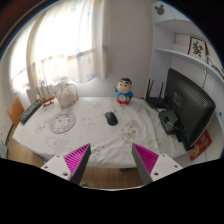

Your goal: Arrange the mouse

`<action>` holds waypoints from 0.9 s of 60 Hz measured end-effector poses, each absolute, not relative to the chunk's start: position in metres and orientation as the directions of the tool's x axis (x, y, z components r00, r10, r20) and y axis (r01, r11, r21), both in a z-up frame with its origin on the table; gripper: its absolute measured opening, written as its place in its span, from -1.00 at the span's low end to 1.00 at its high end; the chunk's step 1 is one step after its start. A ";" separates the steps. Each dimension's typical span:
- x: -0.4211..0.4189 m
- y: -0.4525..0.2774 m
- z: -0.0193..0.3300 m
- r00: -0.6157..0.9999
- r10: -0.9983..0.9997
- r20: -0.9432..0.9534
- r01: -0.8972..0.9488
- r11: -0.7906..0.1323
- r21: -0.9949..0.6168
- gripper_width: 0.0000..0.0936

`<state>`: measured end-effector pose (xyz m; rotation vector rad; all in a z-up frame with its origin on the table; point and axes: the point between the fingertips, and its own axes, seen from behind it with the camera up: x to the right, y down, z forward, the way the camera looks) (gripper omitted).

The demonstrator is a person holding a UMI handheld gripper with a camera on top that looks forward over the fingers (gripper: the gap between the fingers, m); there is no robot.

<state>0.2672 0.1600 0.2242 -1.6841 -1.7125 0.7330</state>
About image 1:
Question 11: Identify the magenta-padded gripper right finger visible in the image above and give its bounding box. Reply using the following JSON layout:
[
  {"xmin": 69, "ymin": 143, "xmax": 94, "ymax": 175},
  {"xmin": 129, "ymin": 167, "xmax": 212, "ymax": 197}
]
[{"xmin": 131, "ymin": 143, "xmax": 184, "ymax": 186}]

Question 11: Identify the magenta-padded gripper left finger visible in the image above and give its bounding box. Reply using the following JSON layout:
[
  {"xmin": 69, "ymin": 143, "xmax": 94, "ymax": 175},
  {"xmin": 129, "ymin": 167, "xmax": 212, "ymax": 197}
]
[{"xmin": 40, "ymin": 143, "xmax": 92, "ymax": 186}]

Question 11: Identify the black computer mouse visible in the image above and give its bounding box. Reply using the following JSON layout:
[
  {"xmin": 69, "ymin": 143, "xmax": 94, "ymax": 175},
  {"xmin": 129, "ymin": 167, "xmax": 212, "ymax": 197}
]
[{"xmin": 104, "ymin": 111, "xmax": 119, "ymax": 127}]

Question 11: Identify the white printed tablecloth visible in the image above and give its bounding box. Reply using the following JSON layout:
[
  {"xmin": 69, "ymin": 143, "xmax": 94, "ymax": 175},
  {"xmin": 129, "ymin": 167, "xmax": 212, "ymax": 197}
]
[{"xmin": 12, "ymin": 96, "xmax": 198, "ymax": 169}]

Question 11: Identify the black box device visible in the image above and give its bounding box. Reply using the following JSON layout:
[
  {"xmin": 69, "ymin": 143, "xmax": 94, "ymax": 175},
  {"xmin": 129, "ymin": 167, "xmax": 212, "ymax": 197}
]
[{"xmin": 158, "ymin": 109, "xmax": 183, "ymax": 136}]

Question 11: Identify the red paper packet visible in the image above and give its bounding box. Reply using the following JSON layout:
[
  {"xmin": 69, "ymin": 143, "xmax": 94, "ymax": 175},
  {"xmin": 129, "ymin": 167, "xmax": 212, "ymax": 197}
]
[{"xmin": 189, "ymin": 129, "xmax": 213, "ymax": 162}]

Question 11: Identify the black router with antennas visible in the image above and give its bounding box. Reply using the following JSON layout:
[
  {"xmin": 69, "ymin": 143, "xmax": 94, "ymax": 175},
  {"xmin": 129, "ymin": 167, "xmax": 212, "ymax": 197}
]
[{"xmin": 144, "ymin": 78, "xmax": 169, "ymax": 111}]

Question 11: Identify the black keyboard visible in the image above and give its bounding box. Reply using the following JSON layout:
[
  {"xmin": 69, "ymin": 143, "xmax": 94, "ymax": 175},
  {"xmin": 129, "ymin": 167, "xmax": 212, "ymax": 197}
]
[{"xmin": 18, "ymin": 99, "xmax": 44, "ymax": 125}]

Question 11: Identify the wooden model sailing ship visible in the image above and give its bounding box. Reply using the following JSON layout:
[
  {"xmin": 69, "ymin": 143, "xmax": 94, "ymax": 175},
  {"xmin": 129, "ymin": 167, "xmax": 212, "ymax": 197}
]
[{"xmin": 37, "ymin": 83, "xmax": 56, "ymax": 108}]

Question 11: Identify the black monitor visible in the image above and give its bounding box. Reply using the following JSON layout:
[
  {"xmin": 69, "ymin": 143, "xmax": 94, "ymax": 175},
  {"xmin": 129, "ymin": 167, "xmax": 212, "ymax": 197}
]
[{"xmin": 163, "ymin": 67, "xmax": 217, "ymax": 152}]

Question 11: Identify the cartoon boy clock figurine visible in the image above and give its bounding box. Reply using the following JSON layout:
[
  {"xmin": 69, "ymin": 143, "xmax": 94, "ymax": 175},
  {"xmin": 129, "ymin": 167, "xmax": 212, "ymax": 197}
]
[{"xmin": 114, "ymin": 77, "xmax": 135, "ymax": 106}]

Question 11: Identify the wooden chair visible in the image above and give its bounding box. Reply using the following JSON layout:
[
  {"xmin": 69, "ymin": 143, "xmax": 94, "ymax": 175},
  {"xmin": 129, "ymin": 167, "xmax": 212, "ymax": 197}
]
[{"xmin": 6, "ymin": 97, "xmax": 26, "ymax": 128}]

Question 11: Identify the white radiator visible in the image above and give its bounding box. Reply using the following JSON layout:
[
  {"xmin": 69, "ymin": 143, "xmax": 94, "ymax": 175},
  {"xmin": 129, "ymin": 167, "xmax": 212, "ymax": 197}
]
[{"xmin": 25, "ymin": 84, "xmax": 44, "ymax": 104}]

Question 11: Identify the white shelf unit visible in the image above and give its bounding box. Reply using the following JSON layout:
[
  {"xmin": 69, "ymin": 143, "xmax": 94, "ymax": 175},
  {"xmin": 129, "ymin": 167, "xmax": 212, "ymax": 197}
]
[{"xmin": 146, "ymin": 0, "xmax": 224, "ymax": 134}]

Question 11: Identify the white star-print curtain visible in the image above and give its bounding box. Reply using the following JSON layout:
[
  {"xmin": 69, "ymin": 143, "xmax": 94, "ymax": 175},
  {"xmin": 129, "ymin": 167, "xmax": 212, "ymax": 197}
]
[{"xmin": 9, "ymin": 0, "xmax": 111, "ymax": 94}]

